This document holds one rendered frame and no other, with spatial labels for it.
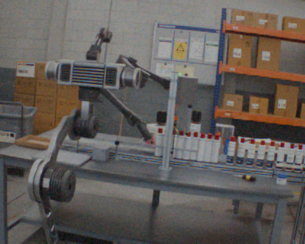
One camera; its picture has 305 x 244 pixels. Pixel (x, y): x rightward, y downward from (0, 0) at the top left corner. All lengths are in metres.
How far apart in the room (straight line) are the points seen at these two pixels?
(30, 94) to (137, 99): 2.06
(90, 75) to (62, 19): 5.58
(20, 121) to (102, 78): 2.79
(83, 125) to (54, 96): 3.98
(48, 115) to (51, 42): 1.98
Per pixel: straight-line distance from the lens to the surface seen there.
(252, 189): 2.75
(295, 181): 3.18
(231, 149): 3.10
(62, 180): 2.20
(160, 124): 3.40
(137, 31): 7.69
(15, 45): 8.55
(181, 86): 2.91
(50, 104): 6.58
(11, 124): 5.24
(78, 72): 2.59
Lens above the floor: 1.57
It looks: 8 degrees down
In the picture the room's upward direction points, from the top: 6 degrees clockwise
